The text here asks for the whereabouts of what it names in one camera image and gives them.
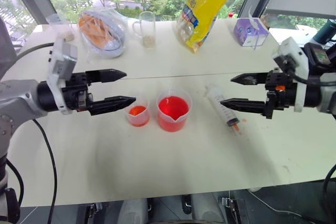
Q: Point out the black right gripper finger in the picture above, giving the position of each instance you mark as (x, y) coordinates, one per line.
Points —
(246, 105)
(252, 79)

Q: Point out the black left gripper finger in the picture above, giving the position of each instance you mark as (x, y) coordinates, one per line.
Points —
(113, 102)
(105, 75)

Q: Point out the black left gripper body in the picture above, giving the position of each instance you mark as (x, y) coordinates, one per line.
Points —
(77, 95)

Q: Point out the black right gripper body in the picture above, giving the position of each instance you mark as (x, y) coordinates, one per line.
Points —
(282, 95)

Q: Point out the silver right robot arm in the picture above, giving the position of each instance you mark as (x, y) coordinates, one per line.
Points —
(326, 95)

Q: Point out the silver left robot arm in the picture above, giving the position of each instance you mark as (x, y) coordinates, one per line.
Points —
(18, 98)

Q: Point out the small beaker with orange liquid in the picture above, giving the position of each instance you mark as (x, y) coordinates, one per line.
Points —
(137, 115)

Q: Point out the clear plastic syringe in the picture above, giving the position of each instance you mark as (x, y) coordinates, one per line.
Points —
(219, 100)

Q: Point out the clear cup with beige grains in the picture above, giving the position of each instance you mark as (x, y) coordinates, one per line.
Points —
(65, 33)

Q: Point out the large beaker with red liquid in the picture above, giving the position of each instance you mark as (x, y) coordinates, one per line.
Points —
(173, 111)

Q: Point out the plastic bag with orange contents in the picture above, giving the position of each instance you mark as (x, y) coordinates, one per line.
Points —
(102, 35)

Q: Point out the purple and white carton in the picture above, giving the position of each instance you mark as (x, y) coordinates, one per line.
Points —
(249, 33)

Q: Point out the black device with small screen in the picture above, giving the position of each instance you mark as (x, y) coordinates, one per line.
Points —
(320, 56)

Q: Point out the tall clear glass mug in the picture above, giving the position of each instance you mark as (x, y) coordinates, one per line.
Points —
(148, 30)

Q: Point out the red bottle cap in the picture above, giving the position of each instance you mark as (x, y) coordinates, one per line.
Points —
(231, 15)

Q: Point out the dark green cylinder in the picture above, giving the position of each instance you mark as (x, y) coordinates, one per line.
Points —
(326, 31)

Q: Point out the yellow snack bag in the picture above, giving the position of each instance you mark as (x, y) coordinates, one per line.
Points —
(203, 11)

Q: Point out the grey rounded shape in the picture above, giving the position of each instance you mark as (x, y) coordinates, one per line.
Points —
(134, 212)
(206, 209)

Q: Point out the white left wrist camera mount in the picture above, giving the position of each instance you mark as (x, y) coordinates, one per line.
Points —
(61, 61)

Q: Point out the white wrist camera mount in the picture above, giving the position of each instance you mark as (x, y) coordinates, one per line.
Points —
(294, 56)
(61, 61)

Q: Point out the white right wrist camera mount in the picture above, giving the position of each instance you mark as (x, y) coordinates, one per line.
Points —
(294, 56)

